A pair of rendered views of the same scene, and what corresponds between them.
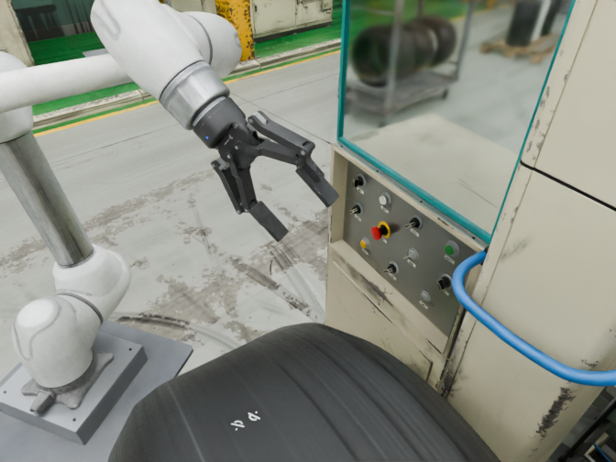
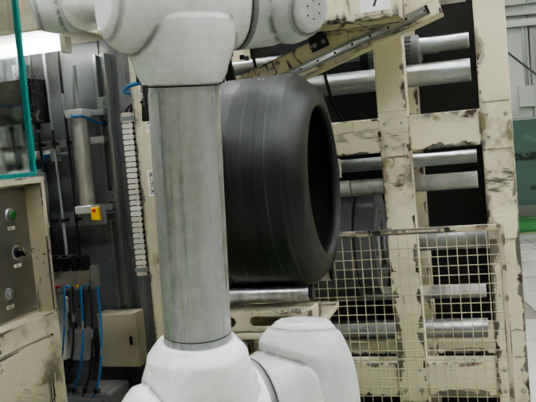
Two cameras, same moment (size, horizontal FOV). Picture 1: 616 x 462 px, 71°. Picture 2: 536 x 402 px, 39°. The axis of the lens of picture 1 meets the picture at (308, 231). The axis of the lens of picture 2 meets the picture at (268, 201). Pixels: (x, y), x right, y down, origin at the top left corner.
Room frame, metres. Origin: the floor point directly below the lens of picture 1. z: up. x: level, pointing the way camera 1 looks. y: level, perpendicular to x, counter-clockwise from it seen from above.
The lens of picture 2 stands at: (1.55, 1.56, 1.28)
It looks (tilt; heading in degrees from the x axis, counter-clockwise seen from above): 4 degrees down; 228
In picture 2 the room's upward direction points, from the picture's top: 5 degrees counter-clockwise
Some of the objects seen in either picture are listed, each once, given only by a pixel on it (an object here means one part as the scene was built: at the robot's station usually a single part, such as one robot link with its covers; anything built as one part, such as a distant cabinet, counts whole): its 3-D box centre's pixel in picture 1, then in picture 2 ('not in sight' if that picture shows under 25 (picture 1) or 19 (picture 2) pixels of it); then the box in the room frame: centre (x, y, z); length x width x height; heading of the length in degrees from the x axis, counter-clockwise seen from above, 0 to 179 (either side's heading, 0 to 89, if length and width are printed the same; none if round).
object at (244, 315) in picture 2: not in sight; (251, 317); (0.27, 0.02, 0.84); 0.36 x 0.09 x 0.06; 122
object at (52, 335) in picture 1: (52, 335); (304, 384); (0.72, 0.68, 0.90); 0.18 x 0.16 x 0.22; 168
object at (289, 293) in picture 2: not in sight; (250, 293); (0.26, 0.02, 0.90); 0.35 x 0.05 x 0.05; 122
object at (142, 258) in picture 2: not in sight; (139, 194); (0.37, -0.32, 1.19); 0.05 x 0.04 x 0.48; 32
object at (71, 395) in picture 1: (61, 374); not in sight; (0.69, 0.70, 0.76); 0.22 x 0.18 x 0.06; 165
